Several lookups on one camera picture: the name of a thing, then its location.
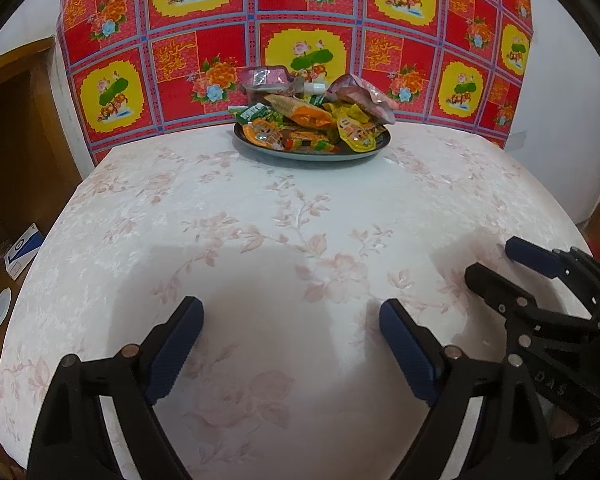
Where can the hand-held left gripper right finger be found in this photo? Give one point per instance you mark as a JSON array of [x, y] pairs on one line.
[[407, 355]]

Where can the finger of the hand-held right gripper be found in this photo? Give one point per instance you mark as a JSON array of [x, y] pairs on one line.
[[532, 257], [490, 287]]

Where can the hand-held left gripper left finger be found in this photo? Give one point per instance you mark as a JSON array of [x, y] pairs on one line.
[[175, 355]]

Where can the yellow round jelly cup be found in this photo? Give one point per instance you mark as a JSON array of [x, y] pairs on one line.
[[357, 132]]

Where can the dark patterned plate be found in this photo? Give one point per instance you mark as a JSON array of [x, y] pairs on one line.
[[310, 156]]

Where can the yellow candy packet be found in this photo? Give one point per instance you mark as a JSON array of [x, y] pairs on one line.
[[350, 110]]

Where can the maroon snack bag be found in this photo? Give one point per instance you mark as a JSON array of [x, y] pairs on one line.
[[365, 95]]

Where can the colourful gummy stick packet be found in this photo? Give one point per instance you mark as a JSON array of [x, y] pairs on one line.
[[310, 145]]

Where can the orange cracker packet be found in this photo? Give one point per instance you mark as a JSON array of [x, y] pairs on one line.
[[305, 112]]

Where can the green snack packet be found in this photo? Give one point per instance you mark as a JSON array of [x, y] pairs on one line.
[[255, 111]]

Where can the pink spouted drink pouch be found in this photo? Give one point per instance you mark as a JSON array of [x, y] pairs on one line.
[[270, 80]]

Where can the white round lid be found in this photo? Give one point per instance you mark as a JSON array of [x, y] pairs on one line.
[[1, 310]]

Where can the blue white box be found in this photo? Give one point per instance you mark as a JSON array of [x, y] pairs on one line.
[[22, 252]]

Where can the wooden shelf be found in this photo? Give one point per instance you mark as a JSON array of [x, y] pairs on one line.
[[20, 160]]

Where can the red floral printed cloth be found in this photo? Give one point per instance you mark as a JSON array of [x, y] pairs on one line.
[[205, 10]]

